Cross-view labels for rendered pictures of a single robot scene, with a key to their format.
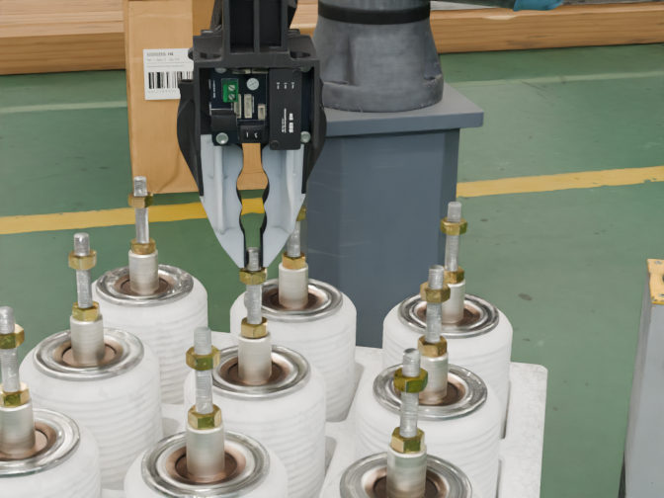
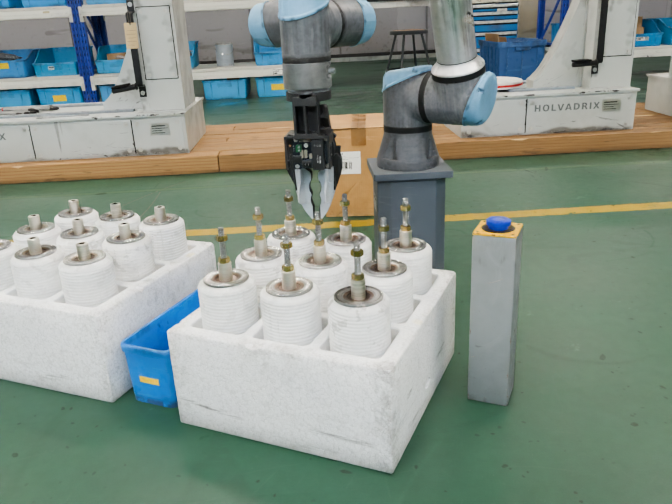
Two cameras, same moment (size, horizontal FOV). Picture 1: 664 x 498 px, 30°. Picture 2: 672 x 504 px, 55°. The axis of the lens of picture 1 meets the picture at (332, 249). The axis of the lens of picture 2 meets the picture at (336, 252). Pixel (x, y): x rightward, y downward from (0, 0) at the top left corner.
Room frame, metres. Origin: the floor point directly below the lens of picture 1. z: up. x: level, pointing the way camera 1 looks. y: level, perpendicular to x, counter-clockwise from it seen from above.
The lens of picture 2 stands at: (-0.27, -0.23, 0.66)
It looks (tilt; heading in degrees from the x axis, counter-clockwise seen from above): 21 degrees down; 14
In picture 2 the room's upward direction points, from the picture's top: 3 degrees counter-clockwise
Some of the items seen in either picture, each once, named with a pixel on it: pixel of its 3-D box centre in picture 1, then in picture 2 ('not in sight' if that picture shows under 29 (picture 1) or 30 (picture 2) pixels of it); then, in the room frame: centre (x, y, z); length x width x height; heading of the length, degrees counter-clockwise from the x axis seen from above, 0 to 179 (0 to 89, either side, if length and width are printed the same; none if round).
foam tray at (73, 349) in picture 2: not in sight; (93, 303); (0.84, 0.59, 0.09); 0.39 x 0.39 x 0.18; 81
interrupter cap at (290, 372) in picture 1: (255, 373); (320, 261); (0.74, 0.05, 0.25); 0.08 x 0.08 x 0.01
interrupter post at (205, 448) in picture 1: (205, 447); (288, 279); (0.62, 0.07, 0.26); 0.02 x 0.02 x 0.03
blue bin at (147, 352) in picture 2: not in sight; (194, 339); (0.77, 0.33, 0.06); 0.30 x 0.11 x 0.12; 170
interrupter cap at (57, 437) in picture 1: (17, 443); (226, 278); (0.64, 0.19, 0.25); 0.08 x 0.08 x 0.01
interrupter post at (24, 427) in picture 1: (15, 424); (225, 271); (0.64, 0.19, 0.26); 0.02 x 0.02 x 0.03
